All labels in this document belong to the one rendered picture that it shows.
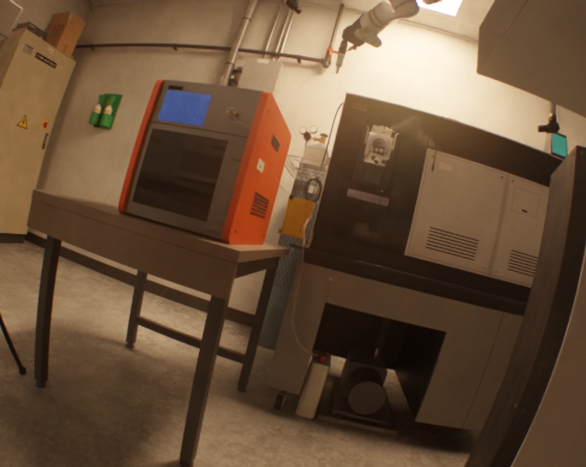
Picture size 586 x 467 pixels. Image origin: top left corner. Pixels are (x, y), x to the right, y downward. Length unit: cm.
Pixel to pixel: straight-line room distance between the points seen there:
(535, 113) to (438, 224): 202
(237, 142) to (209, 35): 253
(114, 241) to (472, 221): 134
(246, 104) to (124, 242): 49
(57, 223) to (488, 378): 171
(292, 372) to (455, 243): 87
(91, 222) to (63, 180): 276
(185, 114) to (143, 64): 258
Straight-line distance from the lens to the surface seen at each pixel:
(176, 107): 105
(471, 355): 155
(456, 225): 153
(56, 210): 112
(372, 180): 141
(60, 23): 404
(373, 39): 110
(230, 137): 95
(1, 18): 33
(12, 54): 354
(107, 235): 98
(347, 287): 138
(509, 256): 163
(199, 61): 328
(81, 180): 358
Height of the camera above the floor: 78
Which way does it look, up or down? level
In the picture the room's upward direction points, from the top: 14 degrees clockwise
